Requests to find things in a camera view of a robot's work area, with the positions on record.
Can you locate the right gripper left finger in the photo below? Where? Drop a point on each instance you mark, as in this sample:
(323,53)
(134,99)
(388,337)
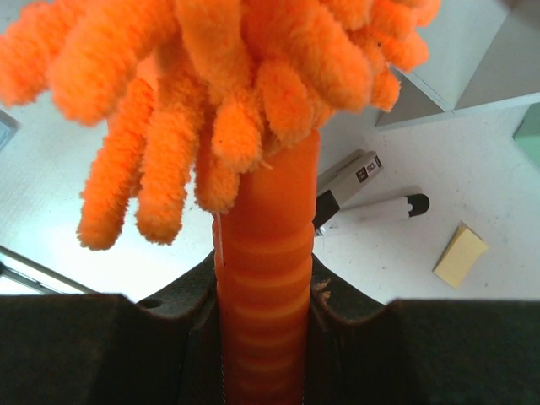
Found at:
(106,349)

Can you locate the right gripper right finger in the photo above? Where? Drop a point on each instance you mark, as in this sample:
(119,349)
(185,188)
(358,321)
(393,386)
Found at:
(360,351)

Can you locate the orange microfiber duster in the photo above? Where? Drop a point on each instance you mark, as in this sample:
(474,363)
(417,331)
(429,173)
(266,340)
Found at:
(229,95)

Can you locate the white wooden bookshelf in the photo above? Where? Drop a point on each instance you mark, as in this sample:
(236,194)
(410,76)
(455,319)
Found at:
(483,56)

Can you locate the yellow sticky note pad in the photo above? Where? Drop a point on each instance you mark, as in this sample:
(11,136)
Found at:
(461,253)

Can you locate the white marker black cap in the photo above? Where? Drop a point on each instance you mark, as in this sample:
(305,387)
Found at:
(398,208)

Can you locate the black white stapler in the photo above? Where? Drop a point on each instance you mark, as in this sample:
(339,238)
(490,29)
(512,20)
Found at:
(338,184)

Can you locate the mint green desk organizer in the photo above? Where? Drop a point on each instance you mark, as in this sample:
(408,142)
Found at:
(527,136)

